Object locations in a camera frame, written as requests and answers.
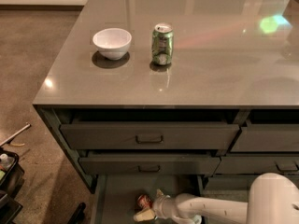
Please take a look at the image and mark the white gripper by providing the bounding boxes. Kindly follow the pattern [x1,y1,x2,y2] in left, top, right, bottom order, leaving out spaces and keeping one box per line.
[134,189,179,222]

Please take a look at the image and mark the red coke can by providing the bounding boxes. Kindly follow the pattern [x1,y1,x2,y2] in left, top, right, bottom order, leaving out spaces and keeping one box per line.
[136,194,152,209]

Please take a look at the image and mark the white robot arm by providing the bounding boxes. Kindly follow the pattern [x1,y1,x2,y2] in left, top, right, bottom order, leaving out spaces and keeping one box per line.
[134,173,299,224]

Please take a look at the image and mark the grey open bottom drawer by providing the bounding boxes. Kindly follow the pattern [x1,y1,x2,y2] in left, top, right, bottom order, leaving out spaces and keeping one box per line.
[90,175,202,224]

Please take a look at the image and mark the grey bottom right drawer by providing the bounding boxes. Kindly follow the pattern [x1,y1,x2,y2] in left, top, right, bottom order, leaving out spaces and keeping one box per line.
[203,175,258,190]

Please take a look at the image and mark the grey middle left drawer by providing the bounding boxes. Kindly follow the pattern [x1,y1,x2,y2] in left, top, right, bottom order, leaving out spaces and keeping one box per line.
[78,153,220,175]

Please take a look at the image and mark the grey middle right drawer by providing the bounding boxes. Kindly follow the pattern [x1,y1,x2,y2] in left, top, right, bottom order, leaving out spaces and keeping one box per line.
[215,155,299,175]

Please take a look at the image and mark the grey top left drawer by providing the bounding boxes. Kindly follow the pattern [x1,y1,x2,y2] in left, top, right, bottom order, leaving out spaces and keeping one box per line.
[60,121,239,150]

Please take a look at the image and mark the grey top right drawer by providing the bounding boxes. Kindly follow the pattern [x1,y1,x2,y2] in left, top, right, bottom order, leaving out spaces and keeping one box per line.
[231,121,299,152]

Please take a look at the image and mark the grey counter cabinet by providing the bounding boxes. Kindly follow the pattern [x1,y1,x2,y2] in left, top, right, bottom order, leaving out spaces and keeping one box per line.
[34,0,299,189]

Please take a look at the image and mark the green soda can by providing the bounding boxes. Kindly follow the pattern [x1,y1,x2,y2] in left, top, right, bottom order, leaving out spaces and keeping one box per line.
[151,22,174,65]

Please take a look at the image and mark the black object on floor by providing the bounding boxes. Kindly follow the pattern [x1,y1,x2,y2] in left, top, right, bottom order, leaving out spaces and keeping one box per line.
[67,203,86,224]

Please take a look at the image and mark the black cart with items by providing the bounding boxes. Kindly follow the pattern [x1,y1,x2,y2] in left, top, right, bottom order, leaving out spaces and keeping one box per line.
[0,150,24,224]

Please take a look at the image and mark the metal rod on floor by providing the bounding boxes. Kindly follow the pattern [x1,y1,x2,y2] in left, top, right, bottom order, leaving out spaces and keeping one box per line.
[0,123,31,147]

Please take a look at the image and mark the white plastic bottle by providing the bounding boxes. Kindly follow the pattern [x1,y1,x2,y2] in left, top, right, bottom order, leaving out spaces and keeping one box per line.
[0,153,14,171]

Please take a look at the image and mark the white bowl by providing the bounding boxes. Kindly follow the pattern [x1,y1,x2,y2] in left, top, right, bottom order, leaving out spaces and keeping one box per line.
[93,28,132,60]

